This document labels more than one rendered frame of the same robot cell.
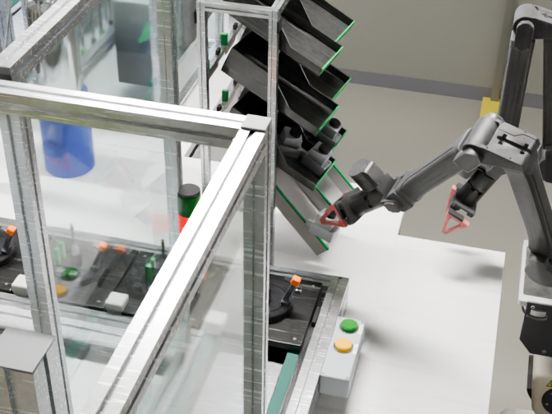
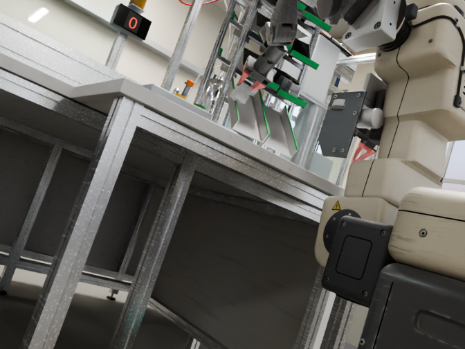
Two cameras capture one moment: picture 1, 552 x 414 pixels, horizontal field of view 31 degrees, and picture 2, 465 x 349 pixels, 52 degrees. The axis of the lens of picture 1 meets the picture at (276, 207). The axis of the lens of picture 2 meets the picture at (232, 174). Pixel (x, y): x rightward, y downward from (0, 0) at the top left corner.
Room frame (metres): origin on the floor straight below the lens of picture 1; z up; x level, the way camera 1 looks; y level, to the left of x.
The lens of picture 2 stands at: (0.85, -1.20, 0.65)
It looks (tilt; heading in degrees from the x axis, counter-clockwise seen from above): 7 degrees up; 41
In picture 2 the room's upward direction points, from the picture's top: 19 degrees clockwise
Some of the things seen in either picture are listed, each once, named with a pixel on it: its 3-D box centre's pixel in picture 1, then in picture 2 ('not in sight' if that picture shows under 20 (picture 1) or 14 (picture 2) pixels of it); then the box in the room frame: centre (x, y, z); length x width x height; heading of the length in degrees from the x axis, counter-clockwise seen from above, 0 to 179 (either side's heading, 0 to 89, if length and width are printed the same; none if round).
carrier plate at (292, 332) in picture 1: (264, 307); not in sight; (1.84, 0.02, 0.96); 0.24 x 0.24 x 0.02; 76
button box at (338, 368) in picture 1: (342, 356); (175, 109); (1.70, -0.17, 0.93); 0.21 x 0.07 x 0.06; 166
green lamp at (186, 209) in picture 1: (189, 201); not in sight; (1.68, 0.18, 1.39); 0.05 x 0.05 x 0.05
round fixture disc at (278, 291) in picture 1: (264, 301); not in sight; (1.84, 0.02, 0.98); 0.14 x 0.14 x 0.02
